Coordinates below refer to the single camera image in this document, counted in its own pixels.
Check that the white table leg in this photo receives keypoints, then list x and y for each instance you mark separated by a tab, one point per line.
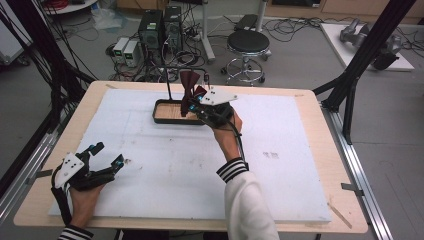
207	36

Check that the white floor board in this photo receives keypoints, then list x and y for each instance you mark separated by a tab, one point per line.
336	43

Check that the round white table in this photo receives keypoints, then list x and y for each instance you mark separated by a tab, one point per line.
68	6

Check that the person's right hand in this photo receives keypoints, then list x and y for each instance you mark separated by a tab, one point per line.
228	140

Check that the person's left hand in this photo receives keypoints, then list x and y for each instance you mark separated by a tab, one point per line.
83	205

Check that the black rack with wooden base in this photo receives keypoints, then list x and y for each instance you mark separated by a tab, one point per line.
168	111

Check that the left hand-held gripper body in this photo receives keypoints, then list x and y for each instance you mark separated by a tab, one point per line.
70	168

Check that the white bench power supply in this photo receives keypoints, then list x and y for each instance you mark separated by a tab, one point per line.
131	53
120	49

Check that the clear plastic bag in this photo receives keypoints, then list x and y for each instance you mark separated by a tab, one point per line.
108	18

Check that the white foam mat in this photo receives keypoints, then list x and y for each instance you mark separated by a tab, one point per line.
160	166

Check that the black round stool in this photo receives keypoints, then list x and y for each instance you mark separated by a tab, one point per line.
248	41

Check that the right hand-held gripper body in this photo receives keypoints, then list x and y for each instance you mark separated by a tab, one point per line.
218	96

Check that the black computer tower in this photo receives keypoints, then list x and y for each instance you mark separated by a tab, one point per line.
150	30
173	28

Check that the grey metal bracket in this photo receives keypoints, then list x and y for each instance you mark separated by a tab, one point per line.
41	175
351	189

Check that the flat black box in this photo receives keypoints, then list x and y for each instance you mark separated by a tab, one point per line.
246	22

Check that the black metal frame post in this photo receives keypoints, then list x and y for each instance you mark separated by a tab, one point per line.
43	50
366	53

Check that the grey equipment case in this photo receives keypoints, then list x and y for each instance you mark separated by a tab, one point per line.
11	43

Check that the plain dark maroon bow tie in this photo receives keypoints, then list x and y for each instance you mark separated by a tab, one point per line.
188	86

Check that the aluminium rail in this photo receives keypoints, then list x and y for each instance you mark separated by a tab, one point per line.
33	156
356	166

